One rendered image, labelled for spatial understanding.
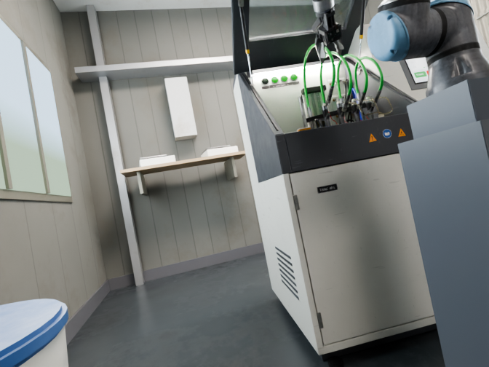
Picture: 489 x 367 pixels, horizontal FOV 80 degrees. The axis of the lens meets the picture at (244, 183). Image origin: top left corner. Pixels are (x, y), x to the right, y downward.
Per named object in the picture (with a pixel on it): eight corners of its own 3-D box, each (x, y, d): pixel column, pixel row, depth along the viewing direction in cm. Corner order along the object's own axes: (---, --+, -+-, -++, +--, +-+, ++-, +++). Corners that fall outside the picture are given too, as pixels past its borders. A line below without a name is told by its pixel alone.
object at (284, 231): (321, 374, 113) (281, 174, 115) (284, 315, 170) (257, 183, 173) (479, 329, 121) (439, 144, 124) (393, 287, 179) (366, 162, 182)
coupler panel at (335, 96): (337, 123, 173) (327, 73, 174) (335, 124, 177) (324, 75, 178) (357, 119, 175) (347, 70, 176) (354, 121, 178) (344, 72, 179)
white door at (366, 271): (323, 346, 113) (289, 174, 115) (321, 344, 115) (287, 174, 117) (469, 306, 121) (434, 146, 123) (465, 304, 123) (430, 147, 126)
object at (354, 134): (292, 172, 116) (284, 133, 117) (289, 173, 120) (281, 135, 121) (431, 145, 124) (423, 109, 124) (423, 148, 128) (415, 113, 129)
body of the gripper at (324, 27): (326, 47, 117) (320, 16, 110) (317, 41, 124) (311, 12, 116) (343, 38, 117) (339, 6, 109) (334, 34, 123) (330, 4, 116)
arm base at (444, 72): (513, 75, 71) (504, 36, 71) (466, 81, 67) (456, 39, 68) (455, 97, 86) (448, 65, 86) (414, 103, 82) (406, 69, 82)
